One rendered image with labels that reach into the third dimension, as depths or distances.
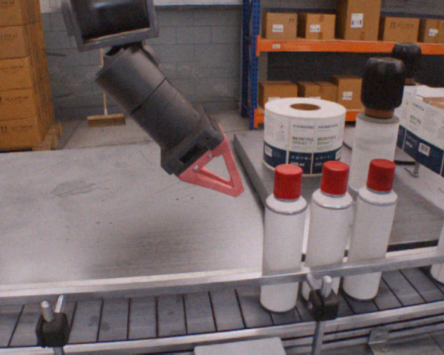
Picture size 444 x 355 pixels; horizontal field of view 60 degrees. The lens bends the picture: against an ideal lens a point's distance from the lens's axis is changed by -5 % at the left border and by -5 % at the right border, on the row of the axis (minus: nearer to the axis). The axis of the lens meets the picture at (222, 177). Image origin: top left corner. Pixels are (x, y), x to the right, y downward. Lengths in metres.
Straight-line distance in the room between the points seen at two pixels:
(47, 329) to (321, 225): 0.34
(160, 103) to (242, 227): 0.50
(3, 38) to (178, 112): 3.23
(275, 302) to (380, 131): 0.40
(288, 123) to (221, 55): 3.98
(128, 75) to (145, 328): 0.33
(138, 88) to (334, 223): 0.28
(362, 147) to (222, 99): 4.22
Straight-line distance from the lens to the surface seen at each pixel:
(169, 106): 0.42
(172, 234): 0.84
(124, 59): 0.41
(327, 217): 0.52
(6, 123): 3.74
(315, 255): 0.55
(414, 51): 1.20
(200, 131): 0.40
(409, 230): 0.83
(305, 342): 0.59
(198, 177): 0.44
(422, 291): 0.68
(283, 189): 0.48
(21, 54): 3.59
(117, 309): 0.60
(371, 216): 0.55
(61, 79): 5.06
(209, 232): 0.84
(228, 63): 4.92
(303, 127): 0.95
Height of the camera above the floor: 1.27
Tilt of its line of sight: 24 degrees down
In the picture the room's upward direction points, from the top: straight up
